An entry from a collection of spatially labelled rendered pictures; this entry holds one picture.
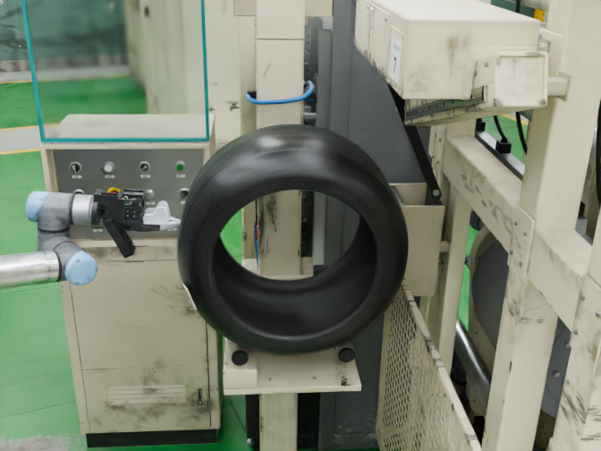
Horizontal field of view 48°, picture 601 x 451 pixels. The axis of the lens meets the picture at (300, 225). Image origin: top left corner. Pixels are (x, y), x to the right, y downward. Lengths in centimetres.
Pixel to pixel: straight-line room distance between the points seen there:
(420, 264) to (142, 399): 128
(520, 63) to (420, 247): 91
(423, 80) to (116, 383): 185
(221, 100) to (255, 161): 358
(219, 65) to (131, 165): 277
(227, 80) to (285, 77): 323
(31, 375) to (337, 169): 225
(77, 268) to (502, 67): 101
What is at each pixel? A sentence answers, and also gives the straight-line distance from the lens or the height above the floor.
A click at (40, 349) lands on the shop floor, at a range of 365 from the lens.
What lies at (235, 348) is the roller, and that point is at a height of 92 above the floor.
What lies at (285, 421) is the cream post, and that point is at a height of 39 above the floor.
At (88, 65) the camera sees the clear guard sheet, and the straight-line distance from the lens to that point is 231.
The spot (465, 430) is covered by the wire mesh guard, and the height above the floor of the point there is 100.
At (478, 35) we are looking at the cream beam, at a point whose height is 176.
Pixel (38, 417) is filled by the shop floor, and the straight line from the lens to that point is 322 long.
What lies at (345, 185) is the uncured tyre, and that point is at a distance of 158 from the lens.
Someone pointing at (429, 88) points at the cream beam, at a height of 166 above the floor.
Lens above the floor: 193
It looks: 24 degrees down
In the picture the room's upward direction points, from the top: 1 degrees clockwise
